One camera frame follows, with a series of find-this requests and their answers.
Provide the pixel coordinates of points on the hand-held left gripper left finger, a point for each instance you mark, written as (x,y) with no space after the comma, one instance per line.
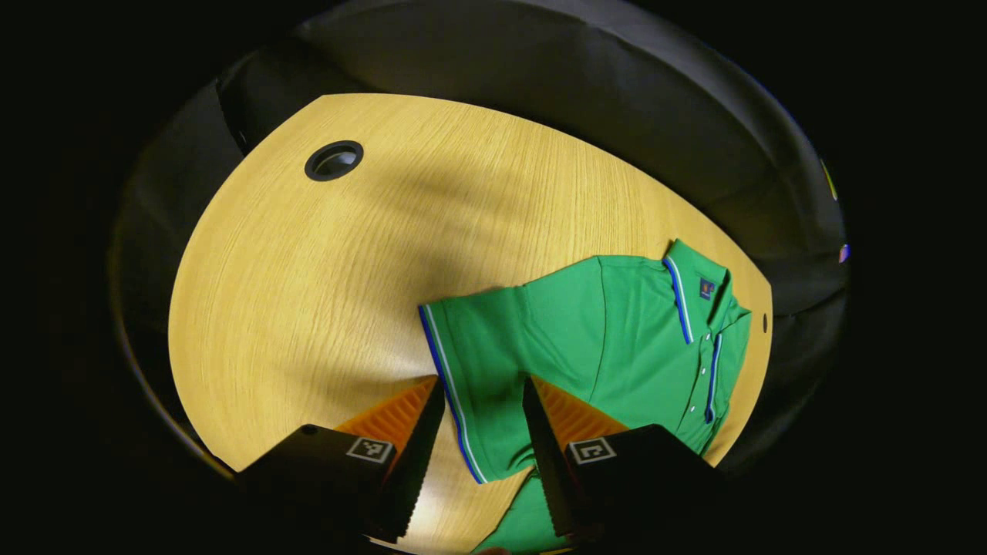
(416,455)

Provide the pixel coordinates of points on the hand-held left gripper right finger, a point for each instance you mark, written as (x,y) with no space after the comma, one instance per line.
(547,455)

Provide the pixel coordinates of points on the green T-shirt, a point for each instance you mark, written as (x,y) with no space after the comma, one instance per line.
(586,339)

